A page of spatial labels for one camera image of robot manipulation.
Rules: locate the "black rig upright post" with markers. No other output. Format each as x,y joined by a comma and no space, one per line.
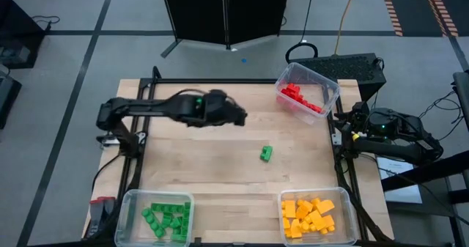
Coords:
157,73

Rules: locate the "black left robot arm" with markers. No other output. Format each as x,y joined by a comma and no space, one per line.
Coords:
154,107

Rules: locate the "long green toy block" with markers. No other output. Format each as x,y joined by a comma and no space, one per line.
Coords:
166,207
152,221

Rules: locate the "silver mounting bracket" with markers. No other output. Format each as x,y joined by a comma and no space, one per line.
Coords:
108,141
336,139

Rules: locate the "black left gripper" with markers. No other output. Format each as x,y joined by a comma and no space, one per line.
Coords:
221,109

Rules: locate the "black equipment case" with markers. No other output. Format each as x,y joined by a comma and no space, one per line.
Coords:
7,96

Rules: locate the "red and grey tool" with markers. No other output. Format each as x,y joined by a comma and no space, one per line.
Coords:
99,214

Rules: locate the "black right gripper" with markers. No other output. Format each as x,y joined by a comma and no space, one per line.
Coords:
361,117

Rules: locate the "black perforated computer case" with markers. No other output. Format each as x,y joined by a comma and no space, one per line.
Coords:
340,69

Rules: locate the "white paper sheet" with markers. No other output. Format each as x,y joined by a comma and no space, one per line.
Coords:
403,192

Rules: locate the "black frame beam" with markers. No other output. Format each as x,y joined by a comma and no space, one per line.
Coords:
421,175

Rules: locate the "large yellow toy block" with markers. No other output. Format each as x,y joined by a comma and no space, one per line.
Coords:
317,220

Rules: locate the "clear plastic bin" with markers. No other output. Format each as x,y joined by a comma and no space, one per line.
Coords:
318,96
128,221
344,217

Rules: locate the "black striped floor mat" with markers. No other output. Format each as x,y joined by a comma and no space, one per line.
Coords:
414,5

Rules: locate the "black folding partition screen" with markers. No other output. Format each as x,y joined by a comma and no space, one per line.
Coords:
198,9

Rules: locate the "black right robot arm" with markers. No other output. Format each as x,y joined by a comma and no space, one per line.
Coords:
395,148

